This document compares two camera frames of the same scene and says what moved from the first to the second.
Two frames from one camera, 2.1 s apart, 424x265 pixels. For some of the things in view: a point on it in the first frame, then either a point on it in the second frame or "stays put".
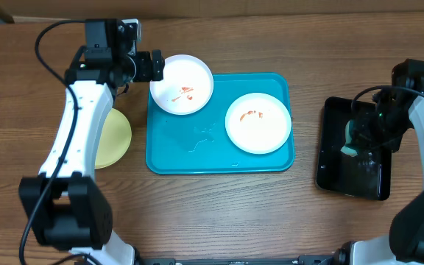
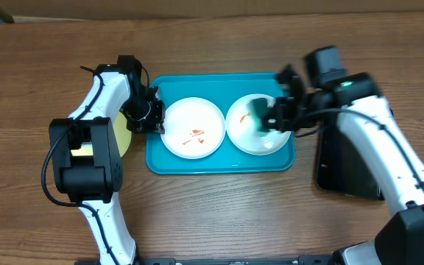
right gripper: [366, 140] -> [286, 124]
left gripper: [143, 60] -> [155, 126]
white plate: [187, 85] -> [194, 127]
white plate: [258, 123] stays put
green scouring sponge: [349, 149] -> [257, 107]
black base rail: [338, 258] stays put
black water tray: [366, 174] stays put
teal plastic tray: [198, 143] stays put
